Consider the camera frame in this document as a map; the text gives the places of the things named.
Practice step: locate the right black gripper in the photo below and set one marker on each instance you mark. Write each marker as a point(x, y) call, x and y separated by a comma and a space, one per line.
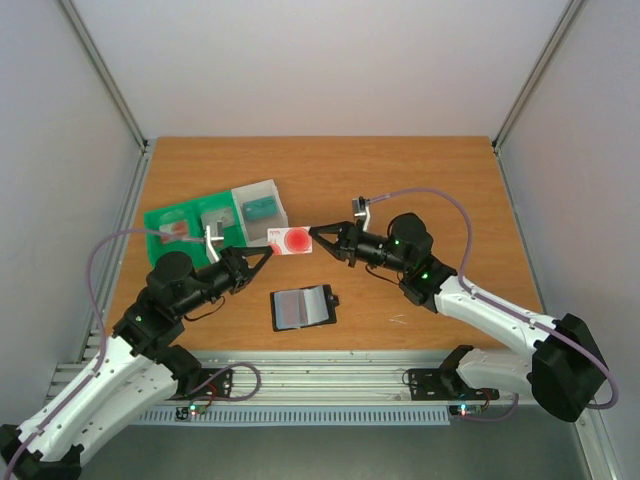
point(348, 241)

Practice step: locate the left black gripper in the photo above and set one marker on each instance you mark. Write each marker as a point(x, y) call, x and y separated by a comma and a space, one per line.
point(240, 269)

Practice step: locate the white card red circle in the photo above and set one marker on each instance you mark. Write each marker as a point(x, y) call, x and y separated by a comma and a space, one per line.
point(290, 240)

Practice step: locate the black card holder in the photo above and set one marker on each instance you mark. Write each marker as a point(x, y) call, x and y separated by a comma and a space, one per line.
point(296, 309)

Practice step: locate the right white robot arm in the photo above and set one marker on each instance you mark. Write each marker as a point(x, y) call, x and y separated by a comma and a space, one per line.
point(556, 361)

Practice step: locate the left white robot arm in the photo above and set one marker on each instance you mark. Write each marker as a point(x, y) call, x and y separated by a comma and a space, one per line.
point(137, 366)

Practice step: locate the teal credit card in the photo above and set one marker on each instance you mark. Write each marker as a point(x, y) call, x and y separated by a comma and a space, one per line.
point(260, 208)

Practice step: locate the grey credit card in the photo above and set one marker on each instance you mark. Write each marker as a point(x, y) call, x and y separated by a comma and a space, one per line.
point(224, 215)

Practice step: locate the red white card in tray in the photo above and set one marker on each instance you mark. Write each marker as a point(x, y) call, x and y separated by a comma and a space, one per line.
point(173, 231)

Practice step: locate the clear plastic tray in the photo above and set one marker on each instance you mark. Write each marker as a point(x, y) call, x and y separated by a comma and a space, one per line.
point(255, 233)

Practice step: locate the green plastic tray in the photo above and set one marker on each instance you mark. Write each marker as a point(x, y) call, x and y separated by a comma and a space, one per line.
point(189, 219)

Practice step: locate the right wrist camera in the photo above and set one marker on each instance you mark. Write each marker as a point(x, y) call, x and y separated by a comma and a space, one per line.
point(361, 212)

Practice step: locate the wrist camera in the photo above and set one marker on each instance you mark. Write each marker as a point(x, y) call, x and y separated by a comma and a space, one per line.
point(214, 238)
point(361, 212)

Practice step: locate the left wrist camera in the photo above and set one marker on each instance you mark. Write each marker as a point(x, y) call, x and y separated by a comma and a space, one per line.
point(214, 238)

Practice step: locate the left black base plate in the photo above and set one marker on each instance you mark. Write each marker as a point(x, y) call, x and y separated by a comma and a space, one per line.
point(203, 383)

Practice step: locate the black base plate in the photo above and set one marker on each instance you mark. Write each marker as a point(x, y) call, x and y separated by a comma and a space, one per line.
point(431, 384)
point(203, 383)

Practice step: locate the left frame post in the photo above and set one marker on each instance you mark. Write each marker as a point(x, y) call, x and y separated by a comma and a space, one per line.
point(79, 28)

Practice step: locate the frame post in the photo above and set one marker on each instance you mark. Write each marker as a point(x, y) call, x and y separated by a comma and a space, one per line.
point(79, 28)
point(544, 60)

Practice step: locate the aluminium rail frame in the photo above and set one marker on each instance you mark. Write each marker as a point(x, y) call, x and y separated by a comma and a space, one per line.
point(327, 378)

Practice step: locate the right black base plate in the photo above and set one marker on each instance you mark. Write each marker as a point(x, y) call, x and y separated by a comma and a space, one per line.
point(431, 384)

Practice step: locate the grey slotted cable duct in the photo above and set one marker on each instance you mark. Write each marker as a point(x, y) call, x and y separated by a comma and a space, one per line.
point(237, 416)

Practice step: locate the right frame post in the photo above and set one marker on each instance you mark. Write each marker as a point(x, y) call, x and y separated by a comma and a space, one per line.
point(544, 60)

